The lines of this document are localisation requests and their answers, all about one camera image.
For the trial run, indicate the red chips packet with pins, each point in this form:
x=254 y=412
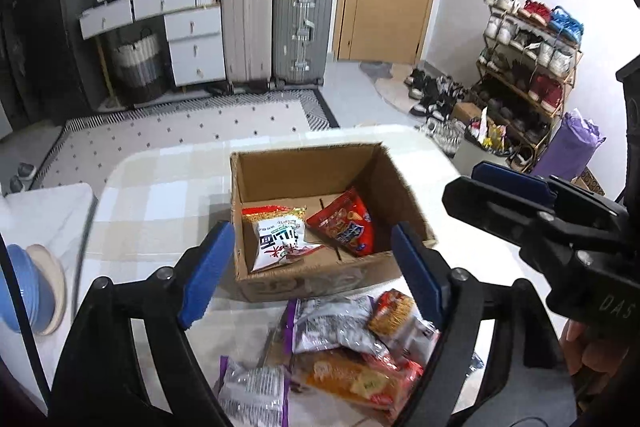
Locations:
x=345 y=222

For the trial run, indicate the silver suitcase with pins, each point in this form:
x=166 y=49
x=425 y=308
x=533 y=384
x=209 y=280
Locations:
x=302 y=32

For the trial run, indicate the purple silver snack packet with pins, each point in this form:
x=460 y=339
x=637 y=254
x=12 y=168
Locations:
x=330 y=322
x=250 y=389

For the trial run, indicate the brown cardboard box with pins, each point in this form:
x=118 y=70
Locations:
x=300 y=172

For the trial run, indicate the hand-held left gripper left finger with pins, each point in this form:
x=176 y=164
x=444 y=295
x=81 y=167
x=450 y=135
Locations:
x=207 y=274

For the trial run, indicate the white drawer desk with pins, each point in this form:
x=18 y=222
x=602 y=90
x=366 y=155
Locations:
x=192 y=52

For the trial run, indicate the white noodle snack packet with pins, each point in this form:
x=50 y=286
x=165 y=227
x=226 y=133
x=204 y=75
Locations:
x=395 y=312
x=277 y=237

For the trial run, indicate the metal shoe rack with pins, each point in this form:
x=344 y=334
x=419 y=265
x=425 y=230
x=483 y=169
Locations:
x=570 y=107

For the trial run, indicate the beige suitcase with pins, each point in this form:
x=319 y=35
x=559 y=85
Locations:
x=247 y=32

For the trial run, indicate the grey slipper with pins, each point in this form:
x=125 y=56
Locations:
x=26 y=170
x=16 y=184

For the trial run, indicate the purple bag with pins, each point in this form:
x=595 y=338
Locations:
x=570 y=147

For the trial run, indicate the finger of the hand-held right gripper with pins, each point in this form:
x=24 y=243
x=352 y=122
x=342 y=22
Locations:
x=490 y=207
x=515 y=184

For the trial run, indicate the woven laundry basket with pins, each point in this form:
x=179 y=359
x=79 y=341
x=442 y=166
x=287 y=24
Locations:
x=135 y=67

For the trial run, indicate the small brown carton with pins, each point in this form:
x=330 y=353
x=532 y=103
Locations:
x=467 y=112

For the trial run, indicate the beige plate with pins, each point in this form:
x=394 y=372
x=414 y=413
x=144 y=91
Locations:
x=54 y=287

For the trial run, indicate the cluster of black white sneakers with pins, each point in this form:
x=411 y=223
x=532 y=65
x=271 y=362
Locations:
x=435 y=94

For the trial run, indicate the beige round floor mat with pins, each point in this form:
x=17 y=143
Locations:
x=395 y=94

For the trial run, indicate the rows of assorted shoes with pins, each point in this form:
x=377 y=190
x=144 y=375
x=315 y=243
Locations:
x=542 y=87

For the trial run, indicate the grey doormat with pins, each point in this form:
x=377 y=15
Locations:
x=375 y=69

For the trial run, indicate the pack of clear water bottles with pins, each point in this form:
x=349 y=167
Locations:
x=445 y=137

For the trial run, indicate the stack of blue bowls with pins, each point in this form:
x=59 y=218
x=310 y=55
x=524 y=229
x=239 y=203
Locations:
x=20 y=287

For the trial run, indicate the patterned floor rug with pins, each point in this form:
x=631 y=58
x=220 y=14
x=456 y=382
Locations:
x=200 y=127

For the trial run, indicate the person's right hand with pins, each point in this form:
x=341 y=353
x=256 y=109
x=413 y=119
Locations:
x=600 y=352

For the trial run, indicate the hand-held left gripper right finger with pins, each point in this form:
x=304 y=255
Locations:
x=415 y=272

